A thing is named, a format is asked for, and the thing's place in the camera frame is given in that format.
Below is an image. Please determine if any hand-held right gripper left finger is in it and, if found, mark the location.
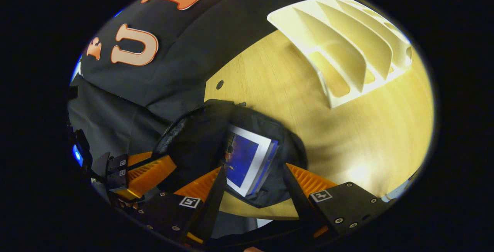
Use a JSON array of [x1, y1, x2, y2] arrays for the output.
[[133, 166, 228, 247]]

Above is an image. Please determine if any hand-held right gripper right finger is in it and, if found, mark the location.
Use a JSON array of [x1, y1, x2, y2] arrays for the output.
[[283, 162, 390, 241]]

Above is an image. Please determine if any black schoolbag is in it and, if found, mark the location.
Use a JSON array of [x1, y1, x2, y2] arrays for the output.
[[152, 98, 309, 209]]

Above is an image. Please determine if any white bookshelf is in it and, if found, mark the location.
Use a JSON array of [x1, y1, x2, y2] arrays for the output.
[[266, 0, 413, 110]]

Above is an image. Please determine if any black backdrop cloth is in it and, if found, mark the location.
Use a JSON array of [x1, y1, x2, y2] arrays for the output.
[[68, 0, 367, 191]]

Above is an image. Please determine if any blue picture cover book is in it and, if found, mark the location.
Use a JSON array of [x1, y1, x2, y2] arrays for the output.
[[223, 125, 272, 198]]

